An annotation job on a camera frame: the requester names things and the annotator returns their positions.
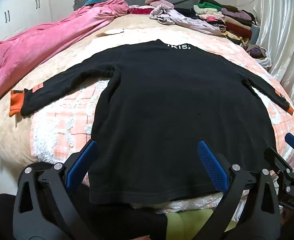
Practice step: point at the red cloth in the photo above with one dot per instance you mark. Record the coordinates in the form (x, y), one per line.
(140, 11)

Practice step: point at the beige fleece blanket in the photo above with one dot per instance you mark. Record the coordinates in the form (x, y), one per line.
(9, 135)

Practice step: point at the yellow green cloth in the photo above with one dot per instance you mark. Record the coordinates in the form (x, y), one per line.
(184, 223)

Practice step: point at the white satin curtain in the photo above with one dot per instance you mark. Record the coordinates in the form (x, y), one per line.
(284, 35)

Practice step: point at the pink fluffy garment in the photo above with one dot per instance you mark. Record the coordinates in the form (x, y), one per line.
(159, 0)

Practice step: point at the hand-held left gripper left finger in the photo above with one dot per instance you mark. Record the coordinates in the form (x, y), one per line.
(83, 158)

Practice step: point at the pile of folded clothes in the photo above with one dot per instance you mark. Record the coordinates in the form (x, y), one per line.
(227, 20)

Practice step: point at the white wardrobe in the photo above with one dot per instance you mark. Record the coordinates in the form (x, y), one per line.
(11, 10)

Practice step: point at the black sweater with orange cuffs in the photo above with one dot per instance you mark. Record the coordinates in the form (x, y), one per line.
(177, 110)

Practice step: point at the orange white checked tufted blanket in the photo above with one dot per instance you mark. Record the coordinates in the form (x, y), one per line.
(69, 120)

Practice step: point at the purple crumpled cloth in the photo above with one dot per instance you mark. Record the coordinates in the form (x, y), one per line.
(256, 52)

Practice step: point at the crumpled lilac garment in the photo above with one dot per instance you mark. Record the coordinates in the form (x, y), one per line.
(179, 17)

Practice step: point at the blue cloth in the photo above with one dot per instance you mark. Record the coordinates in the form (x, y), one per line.
(100, 0)

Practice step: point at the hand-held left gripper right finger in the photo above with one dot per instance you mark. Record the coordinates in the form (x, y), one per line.
(213, 165)

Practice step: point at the pink velvet duvet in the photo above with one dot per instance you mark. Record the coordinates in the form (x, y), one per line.
(36, 42)

